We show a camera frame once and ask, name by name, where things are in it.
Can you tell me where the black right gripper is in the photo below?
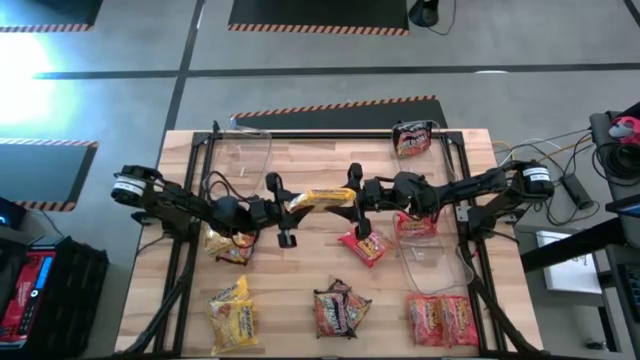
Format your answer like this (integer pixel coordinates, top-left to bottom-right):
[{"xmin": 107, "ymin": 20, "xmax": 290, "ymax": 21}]
[{"xmin": 328, "ymin": 162, "xmax": 396, "ymax": 242}]

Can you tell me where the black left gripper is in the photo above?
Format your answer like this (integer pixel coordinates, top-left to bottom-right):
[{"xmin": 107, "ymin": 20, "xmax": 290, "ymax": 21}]
[{"xmin": 248, "ymin": 172, "xmax": 321, "ymax": 250}]

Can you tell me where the yellow Maruchan noodle packet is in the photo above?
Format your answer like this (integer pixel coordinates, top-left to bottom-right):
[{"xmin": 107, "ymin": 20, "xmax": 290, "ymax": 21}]
[
  {"xmin": 203, "ymin": 222, "xmax": 246, "ymax": 259},
  {"xmin": 206, "ymin": 274, "xmax": 251, "ymax": 307},
  {"xmin": 286, "ymin": 186, "xmax": 358, "ymax": 215},
  {"xmin": 205, "ymin": 297, "xmax": 260, "ymax": 356}
]

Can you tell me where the red noodle packet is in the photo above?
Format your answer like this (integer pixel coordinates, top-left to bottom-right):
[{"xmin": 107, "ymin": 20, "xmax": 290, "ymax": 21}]
[
  {"xmin": 439, "ymin": 294, "xmax": 480, "ymax": 348},
  {"xmin": 405, "ymin": 293, "xmax": 447, "ymax": 348},
  {"xmin": 337, "ymin": 225, "xmax": 395, "ymax": 270},
  {"xmin": 396, "ymin": 213, "xmax": 440, "ymax": 240}
]

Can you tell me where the clear plastic bin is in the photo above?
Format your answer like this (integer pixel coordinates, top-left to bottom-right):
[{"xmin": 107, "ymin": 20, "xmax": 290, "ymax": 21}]
[
  {"xmin": 207, "ymin": 119, "xmax": 274, "ymax": 200},
  {"xmin": 394, "ymin": 203, "xmax": 476, "ymax": 296},
  {"xmin": 389, "ymin": 119, "xmax": 459, "ymax": 199}
]

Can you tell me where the black hazard-striped floor mat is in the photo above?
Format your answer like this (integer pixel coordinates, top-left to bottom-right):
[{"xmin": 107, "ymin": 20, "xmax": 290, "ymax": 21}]
[
  {"xmin": 229, "ymin": 94, "xmax": 450, "ymax": 132},
  {"xmin": 0, "ymin": 0, "xmax": 105, "ymax": 33},
  {"xmin": 0, "ymin": 138, "xmax": 100, "ymax": 213},
  {"xmin": 227, "ymin": 0, "xmax": 411, "ymax": 37}
]

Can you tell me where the black round stand base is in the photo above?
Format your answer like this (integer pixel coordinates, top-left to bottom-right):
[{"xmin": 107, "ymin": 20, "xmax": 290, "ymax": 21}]
[{"xmin": 408, "ymin": 0, "xmax": 441, "ymax": 28}]

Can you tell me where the black metal beam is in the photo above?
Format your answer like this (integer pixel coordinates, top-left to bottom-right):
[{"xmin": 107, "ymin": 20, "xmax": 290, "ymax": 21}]
[{"xmin": 519, "ymin": 216, "xmax": 629, "ymax": 274}]

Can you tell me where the black power adapter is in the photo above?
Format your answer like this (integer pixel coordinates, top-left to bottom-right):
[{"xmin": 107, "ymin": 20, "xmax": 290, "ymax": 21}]
[{"xmin": 558, "ymin": 172, "xmax": 596, "ymax": 211}]

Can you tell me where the white box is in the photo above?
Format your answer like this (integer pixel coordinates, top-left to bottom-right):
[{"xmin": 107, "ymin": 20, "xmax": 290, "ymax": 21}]
[{"xmin": 535, "ymin": 229, "xmax": 605, "ymax": 295}]

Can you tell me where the black storage crate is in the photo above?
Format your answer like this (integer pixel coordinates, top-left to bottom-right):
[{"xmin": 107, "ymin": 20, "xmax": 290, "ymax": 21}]
[{"xmin": 27, "ymin": 234, "xmax": 110, "ymax": 359}]

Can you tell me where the dark grey side desk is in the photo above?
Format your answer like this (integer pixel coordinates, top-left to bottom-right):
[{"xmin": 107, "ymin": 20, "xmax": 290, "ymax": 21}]
[{"xmin": 588, "ymin": 102, "xmax": 640, "ymax": 360}]

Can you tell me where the dark laptop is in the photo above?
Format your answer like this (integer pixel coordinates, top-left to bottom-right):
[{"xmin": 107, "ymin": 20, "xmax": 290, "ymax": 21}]
[{"xmin": 604, "ymin": 193, "xmax": 640, "ymax": 221}]

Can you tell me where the black blue-lit device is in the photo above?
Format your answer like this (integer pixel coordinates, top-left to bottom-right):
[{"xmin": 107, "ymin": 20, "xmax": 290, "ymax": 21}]
[{"xmin": 0, "ymin": 196, "xmax": 30, "ymax": 232}]

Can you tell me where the red and pink object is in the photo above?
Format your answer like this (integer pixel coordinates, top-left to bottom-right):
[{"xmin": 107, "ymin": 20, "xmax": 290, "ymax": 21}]
[{"xmin": 608, "ymin": 115, "xmax": 640, "ymax": 147}]

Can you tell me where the red electronic device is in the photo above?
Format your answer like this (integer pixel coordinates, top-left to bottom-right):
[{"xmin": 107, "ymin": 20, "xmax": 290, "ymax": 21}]
[{"xmin": 0, "ymin": 248, "xmax": 57, "ymax": 347}]

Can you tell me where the dark keyboard device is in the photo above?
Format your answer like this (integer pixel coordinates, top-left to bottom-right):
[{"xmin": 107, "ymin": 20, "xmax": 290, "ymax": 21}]
[{"xmin": 617, "ymin": 262, "xmax": 640, "ymax": 325}]

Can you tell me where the black aluminium table frame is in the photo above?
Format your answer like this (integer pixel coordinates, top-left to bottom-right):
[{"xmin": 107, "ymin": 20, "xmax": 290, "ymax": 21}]
[{"xmin": 114, "ymin": 119, "xmax": 546, "ymax": 360}]

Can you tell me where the thin black floor cable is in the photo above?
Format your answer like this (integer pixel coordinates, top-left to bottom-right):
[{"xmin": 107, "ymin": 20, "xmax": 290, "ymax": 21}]
[{"xmin": 427, "ymin": 0, "xmax": 458, "ymax": 37}]

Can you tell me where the coiled black cable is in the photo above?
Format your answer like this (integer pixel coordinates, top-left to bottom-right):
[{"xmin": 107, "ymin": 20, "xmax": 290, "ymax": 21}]
[{"xmin": 592, "ymin": 141, "xmax": 640, "ymax": 187}]

